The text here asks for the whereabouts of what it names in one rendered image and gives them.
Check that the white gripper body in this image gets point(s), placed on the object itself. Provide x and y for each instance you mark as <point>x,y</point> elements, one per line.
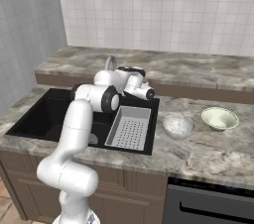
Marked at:
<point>131,90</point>

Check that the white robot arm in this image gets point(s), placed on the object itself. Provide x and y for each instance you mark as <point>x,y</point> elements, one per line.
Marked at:
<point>75,125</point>

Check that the grey sink tap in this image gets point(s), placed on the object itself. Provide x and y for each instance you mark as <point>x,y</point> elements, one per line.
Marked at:
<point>109,61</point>

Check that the grey perforated sink rack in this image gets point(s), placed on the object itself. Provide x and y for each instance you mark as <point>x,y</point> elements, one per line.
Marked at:
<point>129,130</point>

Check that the grey speckled bowl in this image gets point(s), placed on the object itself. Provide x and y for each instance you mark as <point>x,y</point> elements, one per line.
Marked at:
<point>178,127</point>

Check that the grey sink drain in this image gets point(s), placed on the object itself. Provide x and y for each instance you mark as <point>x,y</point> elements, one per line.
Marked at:
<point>93,139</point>

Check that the black sink basin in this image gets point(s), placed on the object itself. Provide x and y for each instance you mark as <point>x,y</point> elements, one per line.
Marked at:
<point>49,115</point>

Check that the brown sink cabinet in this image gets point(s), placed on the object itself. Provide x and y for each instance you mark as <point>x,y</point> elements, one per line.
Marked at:
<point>132,178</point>

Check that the pale green bowl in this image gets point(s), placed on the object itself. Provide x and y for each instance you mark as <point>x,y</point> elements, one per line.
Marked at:
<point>220,119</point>

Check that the brown cupboard door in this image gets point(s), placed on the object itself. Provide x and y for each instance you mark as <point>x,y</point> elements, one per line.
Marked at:
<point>33,198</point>
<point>129,209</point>

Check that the dark grey dishwasher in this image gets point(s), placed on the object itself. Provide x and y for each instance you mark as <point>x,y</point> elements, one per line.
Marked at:
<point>205,201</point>

